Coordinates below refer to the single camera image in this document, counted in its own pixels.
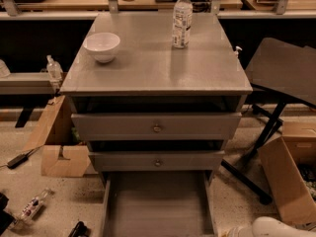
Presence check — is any plastic bottle on floor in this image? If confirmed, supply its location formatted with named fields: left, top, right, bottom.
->
left=14, top=188, right=53, bottom=229

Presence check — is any small pump dispenser bottle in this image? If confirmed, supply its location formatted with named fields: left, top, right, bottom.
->
left=234, top=45, right=243, bottom=58

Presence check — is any black object on floor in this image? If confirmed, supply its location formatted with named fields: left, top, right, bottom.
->
left=68, top=221, right=88, bottom=237

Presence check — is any grey top drawer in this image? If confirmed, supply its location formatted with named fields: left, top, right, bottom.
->
left=71, top=113, right=241, bottom=141

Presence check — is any grey low bench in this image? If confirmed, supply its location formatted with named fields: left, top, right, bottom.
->
left=0, top=72, right=58, bottom=128

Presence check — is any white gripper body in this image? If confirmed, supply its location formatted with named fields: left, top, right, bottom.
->
left=227, top=226, right=253, bottom=237

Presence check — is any grey wooden drawer cabinet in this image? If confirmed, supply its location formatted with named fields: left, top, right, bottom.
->
left=59, top=11, right=254, bottom=237

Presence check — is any cardboard box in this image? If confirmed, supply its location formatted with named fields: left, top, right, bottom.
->
left=258, top=121, right=316, bottom=225
left=24, top=96, right=95, bottom=178

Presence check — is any cardboard box at left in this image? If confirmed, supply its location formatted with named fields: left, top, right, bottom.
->
left=24, top=96, right=95, bottom=178

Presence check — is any grey drawer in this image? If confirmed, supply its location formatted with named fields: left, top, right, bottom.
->
left=71, top=113, right=241, bottom=141
left=100, top=171, right=218, bottom=237
left=89, top=151, right=224, bottom=172

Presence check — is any grey bottom drawer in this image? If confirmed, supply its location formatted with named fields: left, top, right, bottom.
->
left=100, top=171, right=218, bottom=237

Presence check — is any grey middle drawer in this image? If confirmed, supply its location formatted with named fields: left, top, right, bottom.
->
left=89, top=151, right=224, bottom=172

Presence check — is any white ceramic bowl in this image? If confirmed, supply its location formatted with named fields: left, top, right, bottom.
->
left=83, top=33, right=120, bottom=63

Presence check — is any cardboard box at right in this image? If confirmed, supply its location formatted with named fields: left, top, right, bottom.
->
left=258, top=121, right=316, bottom=225

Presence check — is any black folding side table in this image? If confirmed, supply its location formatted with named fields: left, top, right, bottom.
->
left=221, top=38, right=316, bottom=204

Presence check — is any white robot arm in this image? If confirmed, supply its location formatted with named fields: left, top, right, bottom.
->
left=225, top=216, right=316, bottom=237

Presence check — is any clear plastic water bottle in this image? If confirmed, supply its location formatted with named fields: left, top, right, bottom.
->
left=172, top=0, right=193, bottom=48

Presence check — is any clear bottle on bench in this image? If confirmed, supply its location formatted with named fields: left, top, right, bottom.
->
left=46, top=55, right=62, bottom=81

